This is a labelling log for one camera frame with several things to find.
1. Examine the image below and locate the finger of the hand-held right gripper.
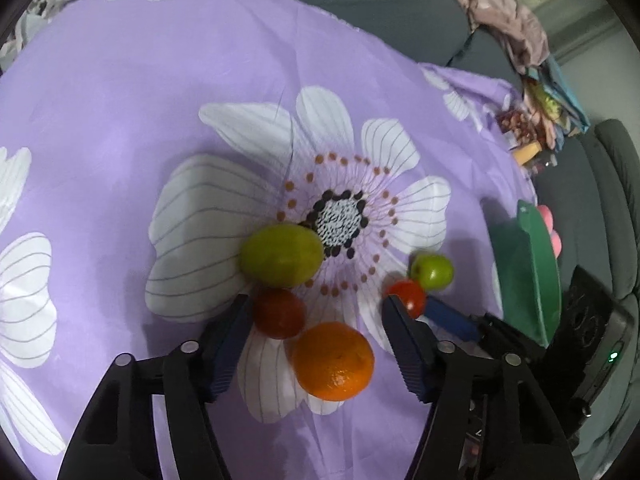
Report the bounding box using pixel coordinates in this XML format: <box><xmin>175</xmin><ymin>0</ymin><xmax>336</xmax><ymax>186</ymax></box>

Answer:
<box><xmin>424</xmin><ymin>296</ymin><xmax>548</xmax><ymax>361</ymax></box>

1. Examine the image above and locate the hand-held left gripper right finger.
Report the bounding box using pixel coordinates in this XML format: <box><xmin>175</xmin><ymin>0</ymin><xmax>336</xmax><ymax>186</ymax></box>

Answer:
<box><xmin>381</xmin><ymin>295</ymin><xmax>581</xmax><ymax>480</ymax></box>

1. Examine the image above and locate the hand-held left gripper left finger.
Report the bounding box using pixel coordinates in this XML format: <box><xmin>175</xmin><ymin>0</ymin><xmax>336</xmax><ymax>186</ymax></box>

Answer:
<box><xmin>57</xmin><ymin>294</ymin><xmax>253</xmax><ymax>480</ymax></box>

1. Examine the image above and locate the small red tomato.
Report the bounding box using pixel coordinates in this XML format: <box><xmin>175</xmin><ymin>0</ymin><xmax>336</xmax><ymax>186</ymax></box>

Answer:
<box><xmin>384</xmin><ymin>280</ymin><xmax>427</xmax><ymax>318</ymax></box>

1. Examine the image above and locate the small green fruit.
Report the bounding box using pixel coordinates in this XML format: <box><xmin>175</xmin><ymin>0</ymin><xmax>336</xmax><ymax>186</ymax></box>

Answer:
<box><xmin>409</xmin><ymin>253</ymin><xmax>455</xmax><ymax>292</ymax></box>

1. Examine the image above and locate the large red tomato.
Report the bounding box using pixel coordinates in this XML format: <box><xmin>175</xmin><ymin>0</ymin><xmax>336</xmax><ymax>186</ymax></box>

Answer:
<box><xmin>251</xmin><ymin>287</ymin><xmax>307</xmax><ymax>340</ymax></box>

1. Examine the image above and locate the orange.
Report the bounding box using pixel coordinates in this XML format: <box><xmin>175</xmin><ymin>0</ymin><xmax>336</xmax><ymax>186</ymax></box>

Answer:
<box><xmin>291</xmin><ymin>321</ymin><xmax>376</xmax><ymax>402</ymax></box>

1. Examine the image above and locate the green bowl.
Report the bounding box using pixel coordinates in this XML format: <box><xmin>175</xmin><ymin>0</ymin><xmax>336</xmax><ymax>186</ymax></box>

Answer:
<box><xmin>487</xmin><ymin>200</ymin><xmax>563</xmax><ymax>346</ymax></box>

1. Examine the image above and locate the large green fruit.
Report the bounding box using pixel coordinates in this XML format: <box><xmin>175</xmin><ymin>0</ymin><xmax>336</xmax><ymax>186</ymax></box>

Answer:
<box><xmin>237</xmin><ymin>223</ymin><xmax>325</xmax><ymax>289</ymax></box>

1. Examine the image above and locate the pink plush toy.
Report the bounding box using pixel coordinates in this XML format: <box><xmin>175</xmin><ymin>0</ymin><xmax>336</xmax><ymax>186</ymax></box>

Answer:
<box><xmin>537</xmin><ymin>205</ymin><xmax>563</xmax><ymax>263</ymax></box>

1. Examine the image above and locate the clear plastic bottle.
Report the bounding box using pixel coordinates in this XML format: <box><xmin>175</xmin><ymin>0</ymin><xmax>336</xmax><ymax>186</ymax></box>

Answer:
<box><xmin>530</xmin><ymin>152</ymin><xmax>560</xmax><ymax>178</ymax></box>

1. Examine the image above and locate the yellow bottle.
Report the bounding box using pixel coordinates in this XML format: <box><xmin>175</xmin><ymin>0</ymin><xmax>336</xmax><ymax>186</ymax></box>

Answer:
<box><xmin>512</xmin><ymin>142</ymin><xmax>543</xmax><ymax>166</ymax></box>

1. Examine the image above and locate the colourful printed bag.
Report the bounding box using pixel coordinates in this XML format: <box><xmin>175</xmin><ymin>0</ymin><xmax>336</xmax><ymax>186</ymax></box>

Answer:
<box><xmin>520</xmin><ymin>55</ymin><xmax>592</xmax><ymax>151</ymax></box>

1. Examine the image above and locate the purple floral cloth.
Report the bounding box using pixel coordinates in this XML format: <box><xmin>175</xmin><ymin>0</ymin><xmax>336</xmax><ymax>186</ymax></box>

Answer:
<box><xmin>0</xmin><ymin>0</ymin><xmax>538</xmax><ymax>480</ymax></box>

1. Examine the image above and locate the beige crumpled garment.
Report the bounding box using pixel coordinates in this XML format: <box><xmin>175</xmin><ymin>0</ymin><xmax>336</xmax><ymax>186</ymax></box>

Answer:
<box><xmin>415</xmin><ymin>0</ymin><xmax>551</xmax><ymax>76</ymax></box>

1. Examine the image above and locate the grey white crumpled cloth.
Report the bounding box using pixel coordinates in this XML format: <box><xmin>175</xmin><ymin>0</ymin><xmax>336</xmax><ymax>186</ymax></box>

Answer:
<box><xmin>0</xmin><ymin>0</ymin><xmax>111</xmax><ymax>71</ymax></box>

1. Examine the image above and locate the thin black cable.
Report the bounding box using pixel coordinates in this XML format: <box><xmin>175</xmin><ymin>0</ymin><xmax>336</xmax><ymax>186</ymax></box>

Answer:
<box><xmin>445</xmin><ymin>34</ymin><xmax>476</xmax><ymax>67</ymax></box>

